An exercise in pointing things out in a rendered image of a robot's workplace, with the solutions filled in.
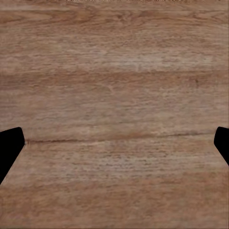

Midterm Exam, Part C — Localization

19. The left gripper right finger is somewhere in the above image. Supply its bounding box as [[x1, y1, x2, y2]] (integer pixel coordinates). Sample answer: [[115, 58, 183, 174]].
[[214, 127, 229, 165]]

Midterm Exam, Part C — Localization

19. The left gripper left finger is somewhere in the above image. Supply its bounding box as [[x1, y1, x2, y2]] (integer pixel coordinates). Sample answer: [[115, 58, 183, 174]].
[[0, 127, 25, 184]]

